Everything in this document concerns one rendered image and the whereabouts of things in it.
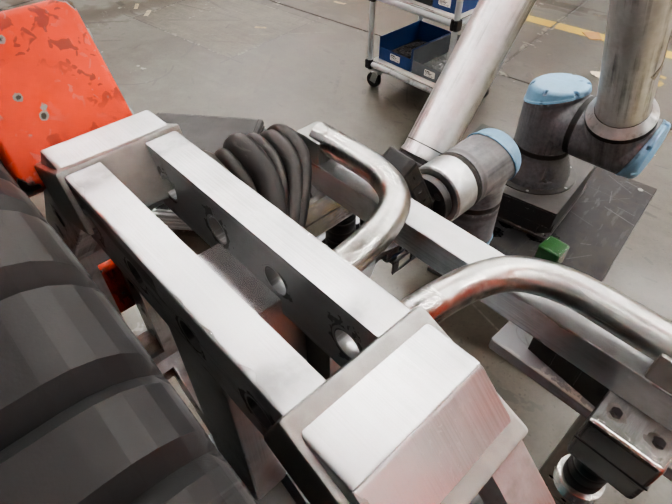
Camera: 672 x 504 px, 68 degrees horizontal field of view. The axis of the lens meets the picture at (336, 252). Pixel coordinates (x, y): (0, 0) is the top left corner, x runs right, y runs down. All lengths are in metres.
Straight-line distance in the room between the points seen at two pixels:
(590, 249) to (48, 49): 1.38
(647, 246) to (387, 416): 1.98
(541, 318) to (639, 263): 1.65
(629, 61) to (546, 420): 0.89
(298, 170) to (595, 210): 1.34
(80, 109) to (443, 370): 0.25
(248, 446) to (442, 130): 0.70
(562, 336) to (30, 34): 0.38
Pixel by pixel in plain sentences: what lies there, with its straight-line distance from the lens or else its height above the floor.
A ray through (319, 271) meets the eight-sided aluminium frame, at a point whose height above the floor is 1.12.
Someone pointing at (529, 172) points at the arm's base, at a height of 0.44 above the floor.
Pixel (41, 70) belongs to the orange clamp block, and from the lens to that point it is 0.33.
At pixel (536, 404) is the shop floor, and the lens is 1.53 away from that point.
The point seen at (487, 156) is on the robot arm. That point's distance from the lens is 0.76.
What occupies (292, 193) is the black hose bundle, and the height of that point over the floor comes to 1.02.
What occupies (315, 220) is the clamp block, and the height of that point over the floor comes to 0.93.
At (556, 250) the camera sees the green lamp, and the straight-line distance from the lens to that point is 0.93.
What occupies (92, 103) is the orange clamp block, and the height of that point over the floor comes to 1.12.
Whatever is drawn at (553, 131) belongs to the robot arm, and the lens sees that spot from 1.41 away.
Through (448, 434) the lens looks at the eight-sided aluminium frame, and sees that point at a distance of 0.17.
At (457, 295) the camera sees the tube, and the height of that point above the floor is 1.01.
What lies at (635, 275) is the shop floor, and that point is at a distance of 1.98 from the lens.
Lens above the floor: 1.26
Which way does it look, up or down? 45 degrees down
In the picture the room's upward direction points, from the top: straight up
